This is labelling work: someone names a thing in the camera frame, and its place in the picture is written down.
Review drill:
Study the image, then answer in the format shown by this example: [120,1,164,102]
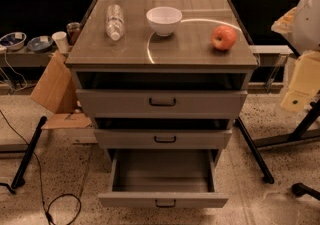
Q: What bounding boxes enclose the blue bowl left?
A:
[0,32,27,51]

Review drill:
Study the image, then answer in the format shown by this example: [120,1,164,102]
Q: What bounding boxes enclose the black caster foot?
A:
[291,183,320,201]

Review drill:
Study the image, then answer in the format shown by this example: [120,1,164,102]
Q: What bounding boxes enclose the black floor cable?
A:
[0,108,83,225]

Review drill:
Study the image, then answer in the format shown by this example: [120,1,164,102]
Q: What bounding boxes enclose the blue bowl right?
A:
[27,36,53,53]

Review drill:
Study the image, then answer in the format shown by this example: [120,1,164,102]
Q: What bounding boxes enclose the white paper cup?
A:
[52,31,69,53]

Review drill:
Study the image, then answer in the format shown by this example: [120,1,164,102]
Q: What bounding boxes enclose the white cable left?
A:
[0,48,29,93]

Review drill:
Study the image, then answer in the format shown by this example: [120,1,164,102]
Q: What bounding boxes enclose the grey drawer cabinet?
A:
[65,0,259,170]

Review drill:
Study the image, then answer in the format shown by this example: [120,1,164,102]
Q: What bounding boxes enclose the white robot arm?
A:
[271,0,320,112]

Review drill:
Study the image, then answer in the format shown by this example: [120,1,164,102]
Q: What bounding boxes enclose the brown glass jar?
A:
[66,22,81,45]

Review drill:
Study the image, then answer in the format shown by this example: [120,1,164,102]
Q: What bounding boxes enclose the red apple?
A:
[211,25,237,51]

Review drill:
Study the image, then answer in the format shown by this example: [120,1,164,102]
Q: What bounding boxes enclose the black stand leg right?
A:
[235,117,274,184]

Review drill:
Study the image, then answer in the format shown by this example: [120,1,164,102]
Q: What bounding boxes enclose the cardboard box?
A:
[30,51,77,114]

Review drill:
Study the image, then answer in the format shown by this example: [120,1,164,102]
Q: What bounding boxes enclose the flat cardboard piece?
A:
[42,113,91,130]

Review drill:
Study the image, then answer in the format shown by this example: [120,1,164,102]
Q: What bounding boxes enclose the blue bowl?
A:
[27,36,53,53]
[0,32,27,51]

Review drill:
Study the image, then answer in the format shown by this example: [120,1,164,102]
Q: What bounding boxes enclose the black pole left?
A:
[11,116,47,189]

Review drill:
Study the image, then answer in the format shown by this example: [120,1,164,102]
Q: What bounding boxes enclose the clear plastic water bottle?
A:
[105,4,125,41]

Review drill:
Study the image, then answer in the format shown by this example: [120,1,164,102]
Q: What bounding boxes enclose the white bowl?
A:
[146,7,182,36]

